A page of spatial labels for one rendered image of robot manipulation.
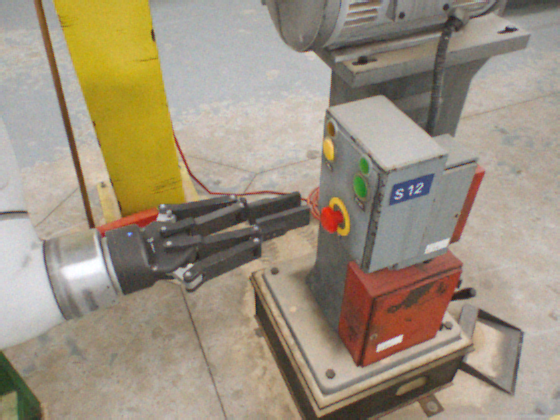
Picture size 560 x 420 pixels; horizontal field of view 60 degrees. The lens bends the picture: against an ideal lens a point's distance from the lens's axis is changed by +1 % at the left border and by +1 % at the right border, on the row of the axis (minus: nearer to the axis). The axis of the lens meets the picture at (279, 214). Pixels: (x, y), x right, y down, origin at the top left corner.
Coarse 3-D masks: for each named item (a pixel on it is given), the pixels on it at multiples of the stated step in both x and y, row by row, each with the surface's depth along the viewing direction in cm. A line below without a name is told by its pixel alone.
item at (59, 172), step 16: (80, 144) 252; (96, 144) 252; (192, 144) 252; (48, 160) 242; (64, 160) 242; (80, 160) 242; (96, 160) 242; (192, 160) 243; (208, 160) 243; (48, 176) 233; (64, 176) 233; (96, 176) 233; (64, 192) 225
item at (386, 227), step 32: (384, 96) 71; (352, 128) 65; (384, 128) 65; (416, 128) 65; (352, 160) 64; (384, 160) 60; (416, 160) 60; (320, 192) 78; (352, 192) 67; (384, 192) 61; (416, 192) 63; (352, 224) 70; (384, 224) 65; (416, 224) 68; (352, 256) 73; (384, 256) 71
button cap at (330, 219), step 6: (324, 210) 72; (330, 210) 71; (324, 216) 72; (330, 216) 71; (336, 216) 72; (342, 216) 72; (324, 222) 72; (330, 222) 71; (336, 222) 71; (330, 228) 72; (336, 228) 72
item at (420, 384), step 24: (264, 312) 161; (264, 336) 169; (288, 360) 147; (432, 360) 136; (456, 360) 146; (288, 384) 156; (384, 384) 133; (408, 384) 148; (432, 384) 151; (312, 408) 129; (336, 408) 128; (360, 408) 139; (384, 408) 148; (432, 408) 150
